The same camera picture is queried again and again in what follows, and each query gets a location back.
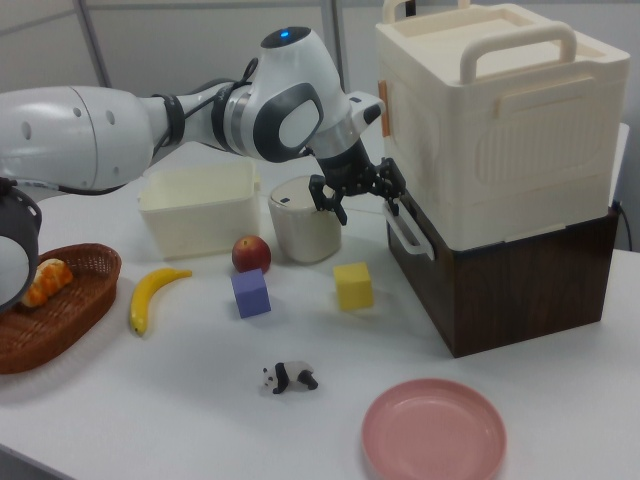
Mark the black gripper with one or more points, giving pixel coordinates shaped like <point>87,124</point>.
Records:
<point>350,172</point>

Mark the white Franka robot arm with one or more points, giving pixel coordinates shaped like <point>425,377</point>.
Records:
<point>75,135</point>

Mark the white open plastic bin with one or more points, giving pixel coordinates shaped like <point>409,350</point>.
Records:
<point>200,225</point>

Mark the dark wood drawer case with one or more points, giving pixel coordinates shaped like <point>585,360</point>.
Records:
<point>525,290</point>

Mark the small cream lidded trash can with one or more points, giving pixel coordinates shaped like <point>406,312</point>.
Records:
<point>305,235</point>

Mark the yellow foam cube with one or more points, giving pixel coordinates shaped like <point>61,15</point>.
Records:
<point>354,290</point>

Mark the cream plastic storage box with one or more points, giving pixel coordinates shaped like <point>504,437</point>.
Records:
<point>450,140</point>

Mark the red apple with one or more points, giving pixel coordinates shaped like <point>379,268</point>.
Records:
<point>251,255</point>

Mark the purple foam cube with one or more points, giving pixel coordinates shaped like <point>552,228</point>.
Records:
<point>251,297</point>

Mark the panda figurine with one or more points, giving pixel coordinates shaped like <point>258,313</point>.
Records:
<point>282,377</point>

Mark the yellow banana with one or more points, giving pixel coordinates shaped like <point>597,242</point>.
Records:
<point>147,295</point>

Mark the pink plate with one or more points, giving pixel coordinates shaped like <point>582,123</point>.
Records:
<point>432,435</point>

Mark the brown wicker basket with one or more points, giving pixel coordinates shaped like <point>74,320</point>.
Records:
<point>75,310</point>

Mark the toy bread piece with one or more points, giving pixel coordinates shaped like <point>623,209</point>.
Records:
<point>52,277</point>

